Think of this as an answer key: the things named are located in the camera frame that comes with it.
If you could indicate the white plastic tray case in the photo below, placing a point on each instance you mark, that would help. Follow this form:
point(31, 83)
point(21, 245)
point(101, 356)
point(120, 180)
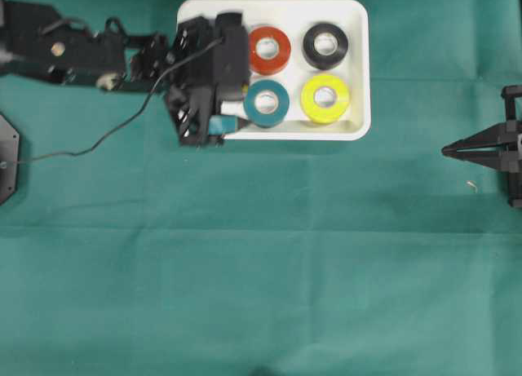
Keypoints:
point(295, 18)

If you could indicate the red tape roll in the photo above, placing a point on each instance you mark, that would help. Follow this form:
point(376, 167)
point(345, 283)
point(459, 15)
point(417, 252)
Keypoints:
point(270, 50)

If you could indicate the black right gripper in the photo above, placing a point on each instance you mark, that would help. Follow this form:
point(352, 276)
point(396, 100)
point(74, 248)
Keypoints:
point(491, 137)

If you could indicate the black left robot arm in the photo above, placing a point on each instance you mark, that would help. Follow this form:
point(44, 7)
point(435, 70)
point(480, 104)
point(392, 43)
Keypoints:
point(38, 43)

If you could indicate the teal green tape roll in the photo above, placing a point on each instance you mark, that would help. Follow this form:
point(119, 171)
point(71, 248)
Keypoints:
point(266, 103)

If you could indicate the yellow tape roll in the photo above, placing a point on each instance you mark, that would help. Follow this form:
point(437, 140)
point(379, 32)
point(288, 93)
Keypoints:
point(325, 98)

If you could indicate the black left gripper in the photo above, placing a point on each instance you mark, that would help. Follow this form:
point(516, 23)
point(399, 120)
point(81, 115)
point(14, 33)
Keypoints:
point(190, 100)

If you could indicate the black tape roll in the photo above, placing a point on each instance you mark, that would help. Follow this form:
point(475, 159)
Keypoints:
point(325, 46)

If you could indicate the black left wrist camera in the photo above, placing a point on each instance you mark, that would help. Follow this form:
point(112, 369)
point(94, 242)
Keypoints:
point(231, 57)

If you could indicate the green table cloth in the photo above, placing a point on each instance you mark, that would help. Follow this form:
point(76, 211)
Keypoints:
point(128, 254)

